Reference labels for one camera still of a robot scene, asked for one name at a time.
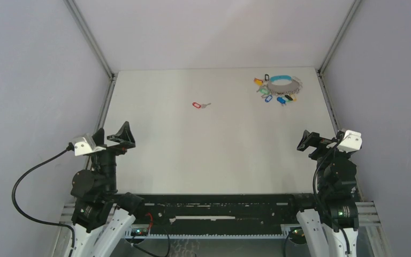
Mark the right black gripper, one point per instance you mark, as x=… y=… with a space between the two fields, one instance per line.
x=322 y=146

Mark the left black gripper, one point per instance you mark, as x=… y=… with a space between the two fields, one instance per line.
x=124 y=135

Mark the metal key organizer ring plate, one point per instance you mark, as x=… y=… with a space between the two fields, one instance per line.
x=280 y=88

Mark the key with red tag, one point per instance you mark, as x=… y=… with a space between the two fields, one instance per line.
x=200 y=106

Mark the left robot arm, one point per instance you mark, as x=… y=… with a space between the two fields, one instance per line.
x=101 y=215

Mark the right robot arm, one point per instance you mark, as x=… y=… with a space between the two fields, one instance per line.
x=330 y=224

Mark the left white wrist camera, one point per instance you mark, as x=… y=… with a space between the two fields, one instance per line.
x=85 y=145

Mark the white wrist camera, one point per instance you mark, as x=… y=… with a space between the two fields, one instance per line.
x=85 y=145
x=346 y=141

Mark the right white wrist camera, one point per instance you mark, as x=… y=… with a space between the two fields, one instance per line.
x=346 y=141

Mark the white cable duct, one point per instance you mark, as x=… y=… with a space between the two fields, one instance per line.
x=137 y=234

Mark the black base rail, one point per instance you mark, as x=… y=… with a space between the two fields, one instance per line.
x=235 y=214

